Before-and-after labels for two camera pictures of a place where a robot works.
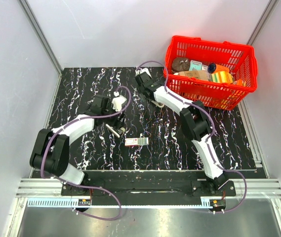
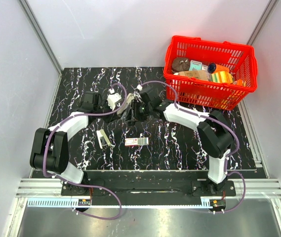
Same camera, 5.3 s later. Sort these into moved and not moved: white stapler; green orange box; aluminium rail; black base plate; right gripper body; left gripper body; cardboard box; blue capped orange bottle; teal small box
Moved: white stapler; left gripper body; right gripper body
Not moved: black base plate; teal small box; cardboard box; aluminium rail; blue capped orange bottle; green orange box
